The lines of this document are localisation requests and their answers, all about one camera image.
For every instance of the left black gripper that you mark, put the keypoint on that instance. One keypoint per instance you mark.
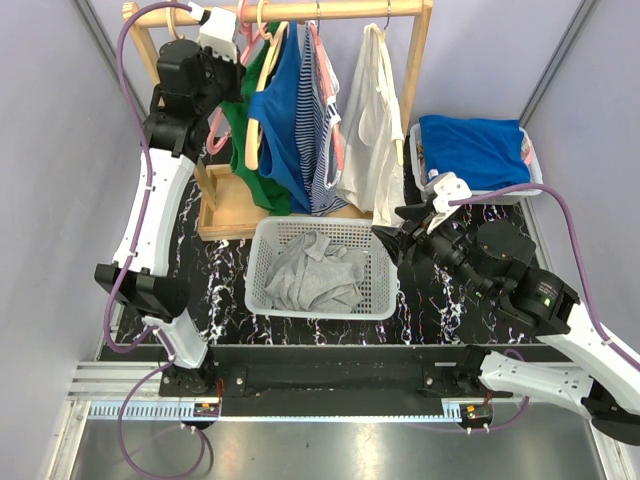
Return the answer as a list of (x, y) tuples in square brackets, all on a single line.
[(234, 70)]

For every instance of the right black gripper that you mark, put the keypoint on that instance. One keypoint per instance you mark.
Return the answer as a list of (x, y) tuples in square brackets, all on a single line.
[(396, 240)]

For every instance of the pink plastic hanger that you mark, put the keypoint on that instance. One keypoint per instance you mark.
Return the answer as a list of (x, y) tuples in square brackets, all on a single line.
[(214, 141)]

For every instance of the green tank top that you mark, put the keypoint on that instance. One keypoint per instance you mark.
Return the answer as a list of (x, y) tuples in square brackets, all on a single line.
[(266, 193)]

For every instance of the grey tank top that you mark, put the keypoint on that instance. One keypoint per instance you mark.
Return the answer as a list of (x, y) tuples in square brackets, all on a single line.
[(314, 275)]

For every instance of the beige wooden hanger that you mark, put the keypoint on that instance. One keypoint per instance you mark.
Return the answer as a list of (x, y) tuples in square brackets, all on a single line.
[(170, 18)]

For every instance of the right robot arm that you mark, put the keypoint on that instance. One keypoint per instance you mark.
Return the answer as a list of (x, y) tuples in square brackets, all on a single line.
[(495, 264)]

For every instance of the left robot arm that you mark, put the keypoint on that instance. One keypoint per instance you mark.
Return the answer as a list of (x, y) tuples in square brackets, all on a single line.
[(194, 78)]

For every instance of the white tank top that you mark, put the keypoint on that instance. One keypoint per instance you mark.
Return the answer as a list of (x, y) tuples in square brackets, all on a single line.
[(372, 181)]

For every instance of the cream hanger under white top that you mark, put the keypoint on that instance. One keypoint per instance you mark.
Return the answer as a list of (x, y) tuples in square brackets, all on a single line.
[(396, 127)]

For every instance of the cream wooden hanger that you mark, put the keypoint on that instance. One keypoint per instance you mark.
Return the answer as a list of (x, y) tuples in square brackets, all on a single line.
[(254, 134)]

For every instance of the blue tank top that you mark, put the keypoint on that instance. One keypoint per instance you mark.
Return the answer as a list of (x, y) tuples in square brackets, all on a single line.
[(274, 108)]

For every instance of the blue white striped top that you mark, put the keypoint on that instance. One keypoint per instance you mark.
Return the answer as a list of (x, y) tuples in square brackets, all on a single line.
[(318, 164)]

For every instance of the pink hanger under striped top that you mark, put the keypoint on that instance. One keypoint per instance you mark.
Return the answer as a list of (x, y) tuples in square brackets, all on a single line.
[(327, 86)]

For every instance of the white basket with clothes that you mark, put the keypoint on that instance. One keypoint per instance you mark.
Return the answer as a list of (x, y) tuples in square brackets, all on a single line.
[(422, 176)]

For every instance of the blue folded cloth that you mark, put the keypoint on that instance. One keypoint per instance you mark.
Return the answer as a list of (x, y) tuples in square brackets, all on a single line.
[(485, 153)]

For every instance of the white plastic basket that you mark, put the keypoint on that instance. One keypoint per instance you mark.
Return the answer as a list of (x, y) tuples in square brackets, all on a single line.
[(272, 236)]

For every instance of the wooden clothes rack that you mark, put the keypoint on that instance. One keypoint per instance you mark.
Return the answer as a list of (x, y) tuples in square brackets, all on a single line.
[(226, 211)]

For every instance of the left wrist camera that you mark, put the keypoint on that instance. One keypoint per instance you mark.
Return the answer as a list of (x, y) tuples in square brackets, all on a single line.
[(218, 31)]

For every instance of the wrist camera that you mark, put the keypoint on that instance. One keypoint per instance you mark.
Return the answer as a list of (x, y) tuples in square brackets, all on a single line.
[(442, 190), (218, 31)]

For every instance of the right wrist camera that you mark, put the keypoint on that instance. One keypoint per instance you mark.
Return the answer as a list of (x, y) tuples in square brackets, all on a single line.
[(442, 190)]

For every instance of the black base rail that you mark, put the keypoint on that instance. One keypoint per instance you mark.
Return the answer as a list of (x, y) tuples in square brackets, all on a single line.
[(331, 383)]

